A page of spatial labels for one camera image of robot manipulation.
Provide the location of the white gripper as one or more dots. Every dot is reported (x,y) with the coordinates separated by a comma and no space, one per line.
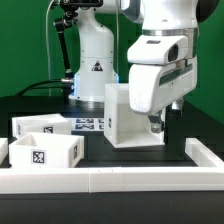
(160,74)

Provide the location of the white drawer cabinet frame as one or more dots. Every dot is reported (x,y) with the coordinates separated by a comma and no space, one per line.
(122,126)

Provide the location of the white front drawer box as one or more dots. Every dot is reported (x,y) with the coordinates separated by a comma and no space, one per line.
(44,150)

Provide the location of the white drawer box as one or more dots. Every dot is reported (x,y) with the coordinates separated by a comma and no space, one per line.
(44,150)
(50,123)

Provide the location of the white rear drawer box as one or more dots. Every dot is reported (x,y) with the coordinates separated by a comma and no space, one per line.
(50,123)

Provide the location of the marker tag sheet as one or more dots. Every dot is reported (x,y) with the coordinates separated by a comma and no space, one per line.
(87,124)

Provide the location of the white right barrier wall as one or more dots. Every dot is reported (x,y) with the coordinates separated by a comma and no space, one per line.
(201,155)

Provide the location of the white barrier wall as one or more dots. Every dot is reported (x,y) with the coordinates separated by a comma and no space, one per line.
(3,149)
(92,180)
(201,155)

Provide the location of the white front barrier wall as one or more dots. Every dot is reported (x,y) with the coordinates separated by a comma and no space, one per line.
(92,180)

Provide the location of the white left barrier wall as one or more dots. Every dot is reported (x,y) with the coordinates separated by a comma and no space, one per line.
(3,149)

